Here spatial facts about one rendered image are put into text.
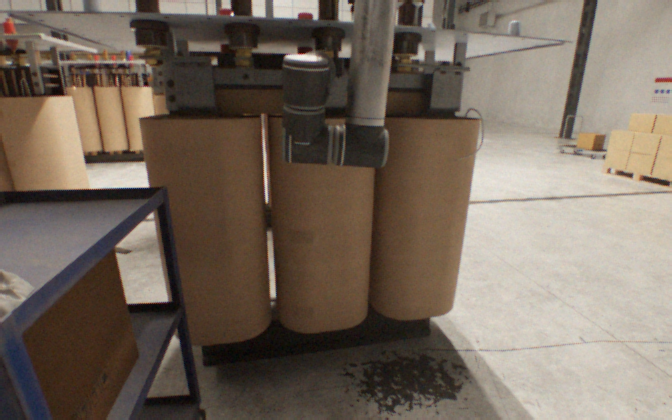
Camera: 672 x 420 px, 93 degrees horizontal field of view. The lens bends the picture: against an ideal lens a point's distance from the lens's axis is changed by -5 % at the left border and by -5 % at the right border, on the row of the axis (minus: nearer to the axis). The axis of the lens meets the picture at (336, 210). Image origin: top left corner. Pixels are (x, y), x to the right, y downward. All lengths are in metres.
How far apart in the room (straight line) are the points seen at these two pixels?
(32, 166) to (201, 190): 2.22
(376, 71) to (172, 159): 0.71
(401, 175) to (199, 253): 0.80
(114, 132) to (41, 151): 3.83
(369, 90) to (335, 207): 0.53
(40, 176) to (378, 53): 2.86
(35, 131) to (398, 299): 2.80
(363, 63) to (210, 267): 0.88
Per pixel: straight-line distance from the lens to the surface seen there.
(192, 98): 1.23
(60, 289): 0.62
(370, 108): 0.87
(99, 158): 7.37
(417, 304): 1.59
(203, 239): 1.29
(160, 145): 1.24
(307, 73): 0.82
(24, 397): 0.58
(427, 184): 1.36
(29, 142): 3.29
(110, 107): 7.03
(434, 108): 1.37
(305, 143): 0.86
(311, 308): 1.44
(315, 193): 1.23
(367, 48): 0.87
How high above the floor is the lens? 1.15
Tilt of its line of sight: 18 degrees down
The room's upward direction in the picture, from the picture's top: 1 degrees clockwise
